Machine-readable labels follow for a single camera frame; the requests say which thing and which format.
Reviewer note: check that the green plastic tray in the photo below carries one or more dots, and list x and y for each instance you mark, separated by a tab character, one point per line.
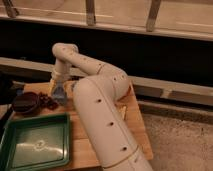
36	144

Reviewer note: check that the banana slices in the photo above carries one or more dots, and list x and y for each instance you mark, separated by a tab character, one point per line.
122	110

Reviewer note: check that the wooden cutting board table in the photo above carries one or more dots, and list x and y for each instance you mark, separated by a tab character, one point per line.
140	133

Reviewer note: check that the blue plastic cup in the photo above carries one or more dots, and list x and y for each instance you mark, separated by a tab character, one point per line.
61	101

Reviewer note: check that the bunch of dark grapes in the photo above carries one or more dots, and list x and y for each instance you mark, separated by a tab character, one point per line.
47	102

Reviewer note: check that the dark brown bowl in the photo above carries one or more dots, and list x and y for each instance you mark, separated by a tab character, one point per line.
26	103

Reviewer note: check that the blue sponge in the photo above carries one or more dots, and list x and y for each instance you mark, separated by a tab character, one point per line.
58	92

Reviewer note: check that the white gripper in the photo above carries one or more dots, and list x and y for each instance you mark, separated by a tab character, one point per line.
59	74

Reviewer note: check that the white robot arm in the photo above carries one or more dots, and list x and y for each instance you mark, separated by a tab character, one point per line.
105	79

